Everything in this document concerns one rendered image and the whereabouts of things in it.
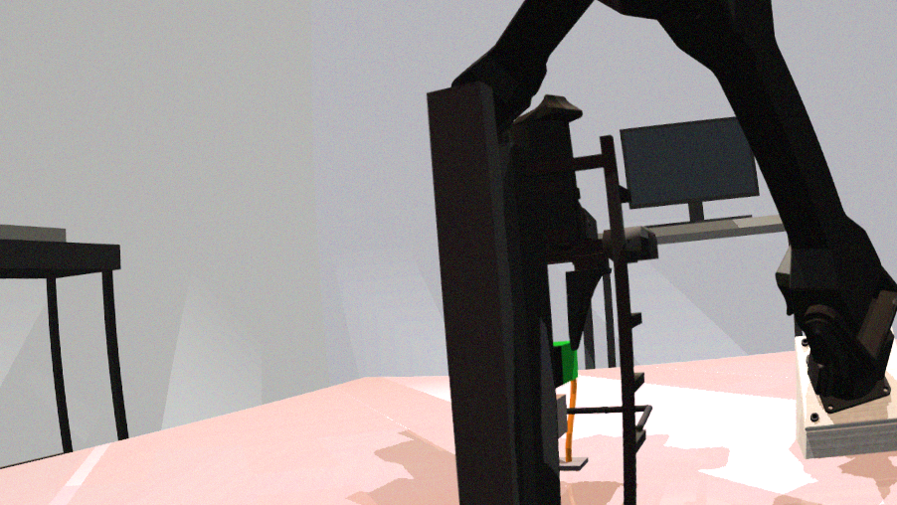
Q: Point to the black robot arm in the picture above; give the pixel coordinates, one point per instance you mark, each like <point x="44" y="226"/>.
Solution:
<point x="831" y="276"/>

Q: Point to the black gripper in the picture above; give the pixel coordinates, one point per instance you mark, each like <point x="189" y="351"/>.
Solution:
<point x="590" y="258"/>

